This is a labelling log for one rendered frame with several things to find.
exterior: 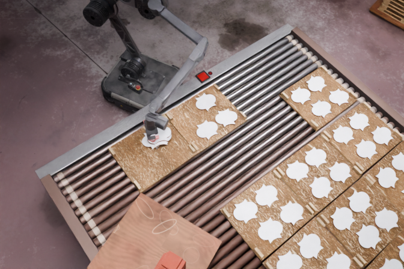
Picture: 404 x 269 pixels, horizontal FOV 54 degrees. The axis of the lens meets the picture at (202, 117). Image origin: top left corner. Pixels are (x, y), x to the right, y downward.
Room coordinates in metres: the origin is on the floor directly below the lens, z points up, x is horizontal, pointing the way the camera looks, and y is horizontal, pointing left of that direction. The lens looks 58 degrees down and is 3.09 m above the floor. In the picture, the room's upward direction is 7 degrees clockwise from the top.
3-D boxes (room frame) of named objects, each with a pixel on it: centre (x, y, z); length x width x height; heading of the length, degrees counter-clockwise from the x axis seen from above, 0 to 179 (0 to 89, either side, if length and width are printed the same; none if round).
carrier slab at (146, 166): (1.06, 0.27, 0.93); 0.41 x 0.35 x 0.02; 135
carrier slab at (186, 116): (1.35, -0.02, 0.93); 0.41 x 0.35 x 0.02; 135
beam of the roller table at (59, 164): (1.55, 0.15, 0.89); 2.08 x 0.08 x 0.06; 134
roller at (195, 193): (1.10, -0.29, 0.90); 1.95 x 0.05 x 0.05; 134
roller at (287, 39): (1.50, 0.10, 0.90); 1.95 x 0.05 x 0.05; 134
